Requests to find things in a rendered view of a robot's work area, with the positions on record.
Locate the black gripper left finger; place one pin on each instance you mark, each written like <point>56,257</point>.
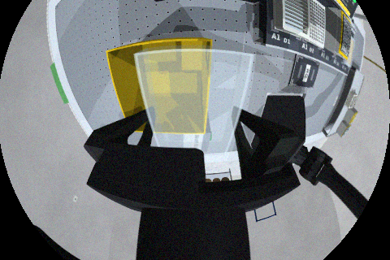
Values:
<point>119,131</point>

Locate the black rectangular nest with label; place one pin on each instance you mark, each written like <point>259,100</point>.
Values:
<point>304,72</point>

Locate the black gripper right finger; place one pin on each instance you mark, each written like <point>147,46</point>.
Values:
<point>276,141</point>

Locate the grey multi-trough reservoir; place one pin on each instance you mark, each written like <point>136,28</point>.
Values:
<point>285,17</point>

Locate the yellow waste bin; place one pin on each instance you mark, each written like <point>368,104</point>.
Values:
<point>124,74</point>

